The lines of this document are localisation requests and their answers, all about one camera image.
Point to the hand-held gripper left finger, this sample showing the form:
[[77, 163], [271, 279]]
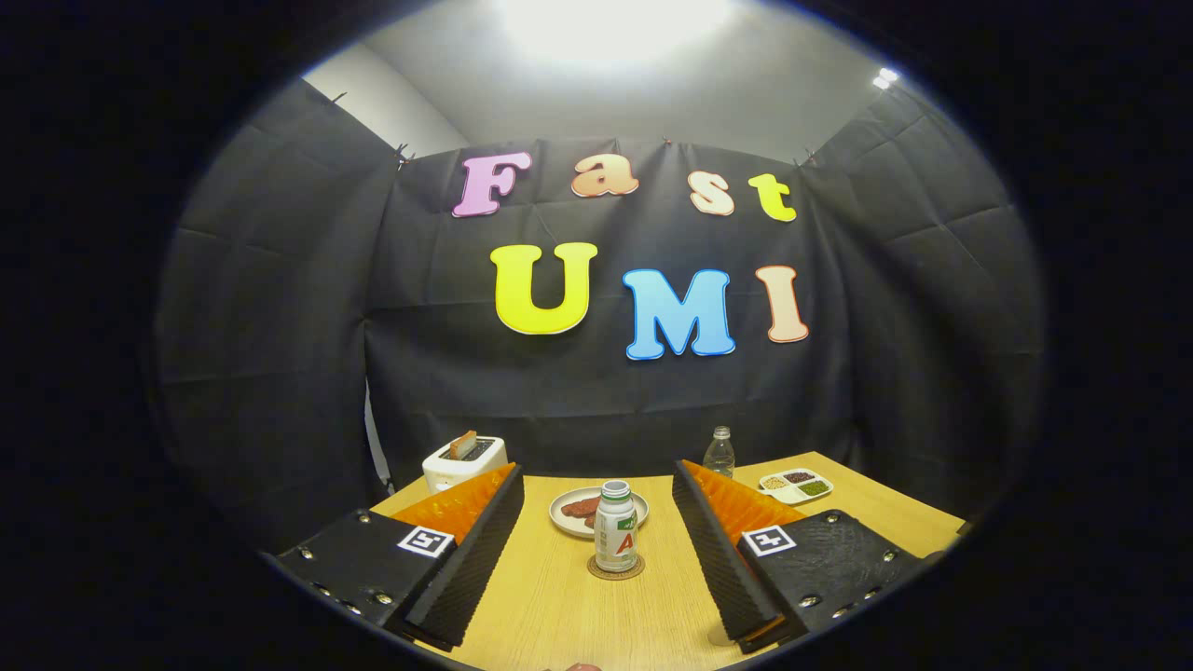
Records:
[[471, 568]]

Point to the clear plastic water bottle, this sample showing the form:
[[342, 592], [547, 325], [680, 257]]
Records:
[[719, 457]]

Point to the white round plate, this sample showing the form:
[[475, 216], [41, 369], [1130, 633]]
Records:
[[569, 524]]

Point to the bright ceiling light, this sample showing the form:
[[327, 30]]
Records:
[[610, 28]]

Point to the round brown coaster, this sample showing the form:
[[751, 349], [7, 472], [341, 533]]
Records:
[[616, 575]]

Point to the brown meat slices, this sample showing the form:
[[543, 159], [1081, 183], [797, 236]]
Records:
[[580, 509]]

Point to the white divided snack dish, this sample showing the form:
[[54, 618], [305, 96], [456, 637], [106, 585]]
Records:
[[795, 486]]

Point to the toast slice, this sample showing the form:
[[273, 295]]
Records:
[[462, 445]]

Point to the white juice bottle green collar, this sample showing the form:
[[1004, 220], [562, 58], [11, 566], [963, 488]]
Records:
[[615, 536]]

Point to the wooden table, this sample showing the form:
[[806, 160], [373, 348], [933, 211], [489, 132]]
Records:
[[559, 615]]

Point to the cream toaster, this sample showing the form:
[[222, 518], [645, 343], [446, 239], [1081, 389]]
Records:
[[461, 471]]

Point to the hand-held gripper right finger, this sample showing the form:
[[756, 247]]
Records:
[[722, 568]]

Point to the small ceiling spotlight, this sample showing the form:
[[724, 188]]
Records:
[[885, 78]]

